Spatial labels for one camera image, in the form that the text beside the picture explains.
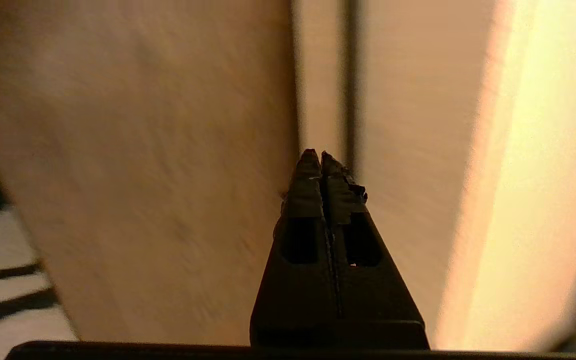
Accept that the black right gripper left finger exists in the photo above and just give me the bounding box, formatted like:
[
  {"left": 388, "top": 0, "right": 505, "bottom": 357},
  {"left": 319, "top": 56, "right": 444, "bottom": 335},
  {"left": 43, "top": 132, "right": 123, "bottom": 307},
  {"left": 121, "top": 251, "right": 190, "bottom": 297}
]
[{"left": 249, "top": 148, "right": 341, "bottom": 348}]

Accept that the grey curtain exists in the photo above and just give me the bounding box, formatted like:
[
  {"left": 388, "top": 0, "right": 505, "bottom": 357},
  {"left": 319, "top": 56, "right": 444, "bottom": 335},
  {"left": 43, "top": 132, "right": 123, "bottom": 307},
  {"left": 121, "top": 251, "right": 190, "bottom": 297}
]
[{"left": 0, "top": 207, "right": 80, "bottom": 346}]

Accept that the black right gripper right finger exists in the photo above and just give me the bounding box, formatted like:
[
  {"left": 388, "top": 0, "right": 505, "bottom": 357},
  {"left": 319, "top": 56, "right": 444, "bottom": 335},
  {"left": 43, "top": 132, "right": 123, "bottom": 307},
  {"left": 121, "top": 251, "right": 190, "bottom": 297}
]
[{"left": 320, "top": 151, "right": 430, "bottom": 349}]

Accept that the white ribbed drawer black handle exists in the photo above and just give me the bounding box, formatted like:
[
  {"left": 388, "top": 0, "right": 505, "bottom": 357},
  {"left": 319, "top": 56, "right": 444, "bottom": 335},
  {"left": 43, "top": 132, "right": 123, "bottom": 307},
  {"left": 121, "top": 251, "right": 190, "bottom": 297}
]
[{"left": 295, "top": 0, "right": 494, "bottom": 351}]

